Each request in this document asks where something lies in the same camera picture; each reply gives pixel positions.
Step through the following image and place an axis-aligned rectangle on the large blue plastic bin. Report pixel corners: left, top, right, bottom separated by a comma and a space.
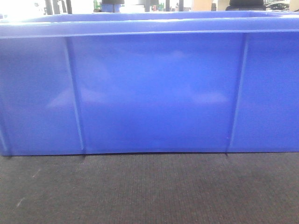
0, 11, 299, 156

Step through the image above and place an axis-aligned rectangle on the dark grey conveyor belt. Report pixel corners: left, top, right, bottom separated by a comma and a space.
0, 153, 299, 224

